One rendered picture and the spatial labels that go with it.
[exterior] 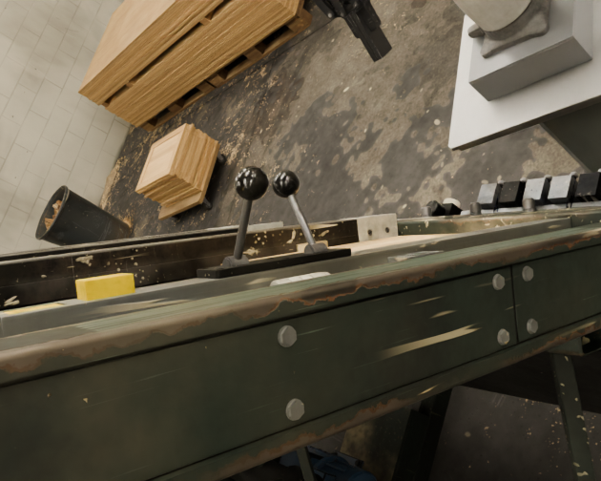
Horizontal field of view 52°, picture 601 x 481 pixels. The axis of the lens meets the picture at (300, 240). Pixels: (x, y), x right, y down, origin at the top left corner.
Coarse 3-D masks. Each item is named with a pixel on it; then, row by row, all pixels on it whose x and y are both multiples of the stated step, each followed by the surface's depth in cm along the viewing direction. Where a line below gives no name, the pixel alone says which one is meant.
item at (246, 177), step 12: (252, 168) 67; (240, 180) 66; (252, 180) 66; (264, 180) 67; (240, 192) 67; (252, 192) 66; (264, 192) 67; (240, 216) 70; (240, 228) 70; (240, 240) 70; (240, 252) 71; (228, 264) 71; (240, 264) 72
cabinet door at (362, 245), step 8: (368, 240) 138; (376, 240) 136; (384, 240) 134; (392, 240) 135; (400, 240) 132; (408, 240) 130; (352, 248) 125; (360, 248) 123; (368, 248) 120; (272, 256) 123
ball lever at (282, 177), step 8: (280, 176) 82; (288, 176) 82; (296, 176) 82; (272, 184) 82; (280, 184) 81; (288, 184) 81; (296, 184) 82; (280, 192) 82; (288, 192) 82; (296, 192) 82; (296, 200) 82; (296, 208) 81; (296, 216) 81; (304, 224) 80; (304, 232) 80; (312, 240) 80; (304, 248) 79; (312, 248) 78; (320, 248) 79
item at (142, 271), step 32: (320, 224) 132; (352, 224) 137; (384, 224) 143; (64, 256) 100; (96, 256) 103; (128, 256) 106; (160, 256) 110; (192, 256) 113; (224, 256) 118; (256, 256) 122; (0, 288) 94; (32, 288) 97; (64, 288) 100
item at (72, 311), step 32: (512, 224) 109; (544, 224) 107; (352, 256) 80; (384, 256) 84; (160, 288) 65; (192, 288) 66; (224, 288) 69; (256, 288) 71; (0, 320) 55; (32, 320) 57; (64, 320) 58
